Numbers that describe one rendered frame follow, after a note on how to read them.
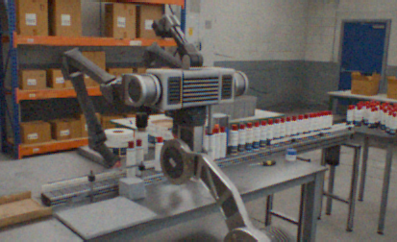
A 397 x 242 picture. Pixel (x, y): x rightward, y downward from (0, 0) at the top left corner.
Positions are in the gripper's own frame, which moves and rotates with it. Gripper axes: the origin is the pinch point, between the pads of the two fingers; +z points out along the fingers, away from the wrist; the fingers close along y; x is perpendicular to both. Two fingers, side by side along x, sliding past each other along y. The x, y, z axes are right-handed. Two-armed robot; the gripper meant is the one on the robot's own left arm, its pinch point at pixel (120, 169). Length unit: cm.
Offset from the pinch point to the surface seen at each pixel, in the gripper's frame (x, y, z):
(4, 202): 50, 14, -29
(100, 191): 16.6, -4.8, -3.4
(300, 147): -116, -7, 109
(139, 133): -30.5, 25.3, 10.6
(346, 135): -169, -7, 153
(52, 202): 36.2, -4.2, -19.9
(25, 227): 52, -18, -29
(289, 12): -646, 430, 359
